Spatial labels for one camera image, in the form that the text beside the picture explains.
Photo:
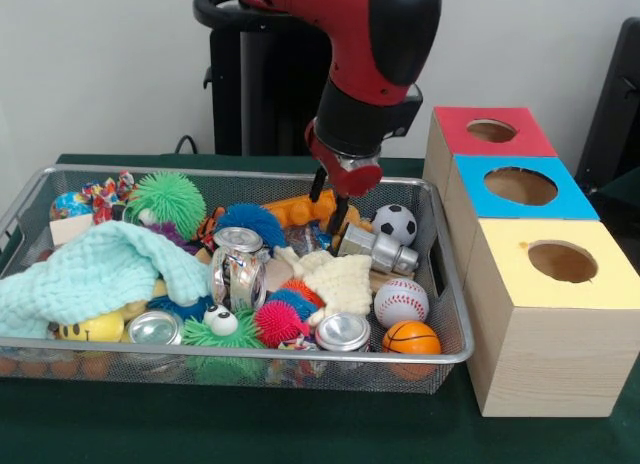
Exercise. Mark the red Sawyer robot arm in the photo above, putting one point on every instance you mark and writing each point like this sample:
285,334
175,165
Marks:
375,49

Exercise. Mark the white toy baseball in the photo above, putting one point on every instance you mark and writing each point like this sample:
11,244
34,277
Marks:
401,303

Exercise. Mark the purple spiky ball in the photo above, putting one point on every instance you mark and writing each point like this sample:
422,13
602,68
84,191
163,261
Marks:
167,231

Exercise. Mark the yellow smiley ball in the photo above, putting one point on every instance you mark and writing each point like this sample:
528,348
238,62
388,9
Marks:
100,329

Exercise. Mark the black and white soccer ball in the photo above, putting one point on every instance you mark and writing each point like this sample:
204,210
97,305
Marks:
395,225

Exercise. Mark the orange toy brick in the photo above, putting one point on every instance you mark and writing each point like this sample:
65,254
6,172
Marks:
297,211

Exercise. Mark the silver plastic toy truck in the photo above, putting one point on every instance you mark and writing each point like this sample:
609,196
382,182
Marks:
385,251

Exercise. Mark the shallow metal mesh bin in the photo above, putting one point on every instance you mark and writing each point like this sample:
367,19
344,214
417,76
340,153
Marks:
150,371

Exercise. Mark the blue fuzzy eyed ball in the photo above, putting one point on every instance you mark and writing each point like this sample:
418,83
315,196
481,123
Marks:
192,308

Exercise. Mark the orange toy basketball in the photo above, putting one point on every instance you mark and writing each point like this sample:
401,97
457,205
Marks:
411,338

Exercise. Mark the dark green tablecloth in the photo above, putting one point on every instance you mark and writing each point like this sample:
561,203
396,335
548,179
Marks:
300,434
625,189

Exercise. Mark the light blue cloth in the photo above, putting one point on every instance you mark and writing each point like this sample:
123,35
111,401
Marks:
100,269

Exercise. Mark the small green fuzzy eyed ball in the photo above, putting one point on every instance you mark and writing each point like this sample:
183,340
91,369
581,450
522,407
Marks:
240,334

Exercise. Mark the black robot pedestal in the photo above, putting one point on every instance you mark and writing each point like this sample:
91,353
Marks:
265,84

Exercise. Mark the large green fuzzy eyed ball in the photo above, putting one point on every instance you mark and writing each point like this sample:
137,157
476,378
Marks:
170,199

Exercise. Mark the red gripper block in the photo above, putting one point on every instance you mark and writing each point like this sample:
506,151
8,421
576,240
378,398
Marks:
357,176

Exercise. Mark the wooden box with three holes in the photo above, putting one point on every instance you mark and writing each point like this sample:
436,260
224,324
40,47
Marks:
540,364

